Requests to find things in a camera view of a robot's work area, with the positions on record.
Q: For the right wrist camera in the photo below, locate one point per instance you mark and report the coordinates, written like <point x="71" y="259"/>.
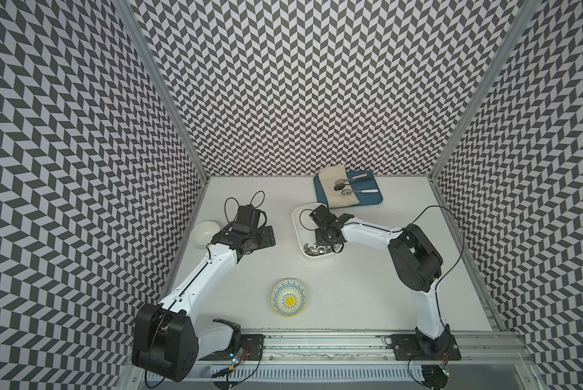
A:
<point x="322" y="217"/>

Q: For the yellow patterned bowl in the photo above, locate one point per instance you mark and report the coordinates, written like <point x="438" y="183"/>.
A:
<point x="288" y="298"/>

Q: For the teal tray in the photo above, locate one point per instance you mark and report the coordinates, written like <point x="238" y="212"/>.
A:
<point x="364" y="199"/>

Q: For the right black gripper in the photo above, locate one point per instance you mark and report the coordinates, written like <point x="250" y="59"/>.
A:
<point x="320" y="240"/>

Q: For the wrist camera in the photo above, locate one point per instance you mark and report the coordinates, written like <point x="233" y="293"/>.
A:
<point x="322" y="217"/>
<point x="248" y="215"/>

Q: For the white handled spoon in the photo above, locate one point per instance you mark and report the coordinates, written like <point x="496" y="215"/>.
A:
<point x="349" y="191"/>

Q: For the dark handled spoon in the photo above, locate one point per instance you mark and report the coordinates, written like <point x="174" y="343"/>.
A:
<point x="339" y="187"/>

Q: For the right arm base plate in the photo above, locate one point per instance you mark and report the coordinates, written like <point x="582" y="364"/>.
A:
<point x="409" y="346"/>

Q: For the white storage box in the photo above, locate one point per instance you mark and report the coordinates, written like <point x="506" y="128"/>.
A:
<point x="305" y="229"/>

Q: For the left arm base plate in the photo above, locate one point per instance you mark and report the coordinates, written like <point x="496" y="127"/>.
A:
<point x="254" y="344"/>

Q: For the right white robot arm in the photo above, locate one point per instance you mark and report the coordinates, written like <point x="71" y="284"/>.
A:
<point x="417" y="263"/>

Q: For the aluminium rail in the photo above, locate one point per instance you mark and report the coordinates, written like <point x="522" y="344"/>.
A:
<point x="376" y="346"/>

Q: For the white round bowl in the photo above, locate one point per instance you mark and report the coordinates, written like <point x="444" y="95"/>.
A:
<point x="202" y="234"/>

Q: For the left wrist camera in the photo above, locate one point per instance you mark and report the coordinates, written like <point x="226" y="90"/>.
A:
<point x="248" y="215"/>

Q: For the pink handled spoon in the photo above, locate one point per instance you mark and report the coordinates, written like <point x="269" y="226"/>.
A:
<point x="354" y="178"/>

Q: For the silver wing nut pile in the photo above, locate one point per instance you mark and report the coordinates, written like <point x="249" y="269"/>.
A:
<point x="315" y="250"/>

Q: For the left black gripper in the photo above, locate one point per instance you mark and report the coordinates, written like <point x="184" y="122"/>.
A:
<point x="267" y="236"/>

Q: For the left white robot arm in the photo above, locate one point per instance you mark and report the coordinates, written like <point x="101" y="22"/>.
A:
<point x="167" y="341"/>

